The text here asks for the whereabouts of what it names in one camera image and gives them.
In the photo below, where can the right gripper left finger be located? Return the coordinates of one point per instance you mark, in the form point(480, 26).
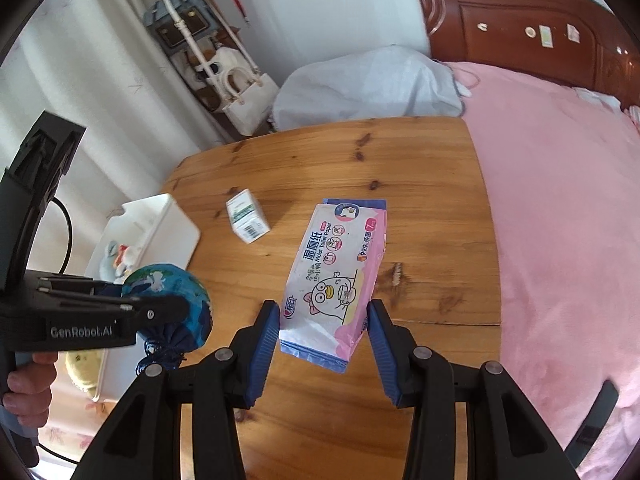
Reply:
point(140, 439)

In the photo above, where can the white handbag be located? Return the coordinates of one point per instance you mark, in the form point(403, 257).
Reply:
point(250, 93)

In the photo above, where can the pink wet wipes pack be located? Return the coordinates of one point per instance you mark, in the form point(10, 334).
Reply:
point(332, 280)

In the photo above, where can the grey pillow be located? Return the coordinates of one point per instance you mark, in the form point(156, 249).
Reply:
point(382, 83)

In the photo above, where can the white floral curtain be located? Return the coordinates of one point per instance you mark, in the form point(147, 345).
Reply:
point(93, 62)

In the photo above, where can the white green medicine box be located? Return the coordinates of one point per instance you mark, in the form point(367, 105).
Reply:
point(246, 217)

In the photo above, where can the blue grey hanging bag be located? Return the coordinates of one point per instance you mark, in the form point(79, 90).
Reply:
point(199, 17)

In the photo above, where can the pink bed blanket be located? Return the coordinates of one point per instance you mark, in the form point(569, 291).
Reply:
point(561, 168)

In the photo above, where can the person's left hand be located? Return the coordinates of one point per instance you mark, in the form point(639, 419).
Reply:
point(30, 395)

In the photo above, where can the yellow plush duck toy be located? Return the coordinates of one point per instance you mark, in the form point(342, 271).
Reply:
point(84, 369)

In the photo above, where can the dark wooden headboard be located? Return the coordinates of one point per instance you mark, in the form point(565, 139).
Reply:
point(573, 42)

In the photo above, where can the blue drawstring pouch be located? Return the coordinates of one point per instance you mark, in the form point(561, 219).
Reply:
point(178, 313)

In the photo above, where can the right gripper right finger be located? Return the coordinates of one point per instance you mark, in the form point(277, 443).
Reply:
point(506, 438)

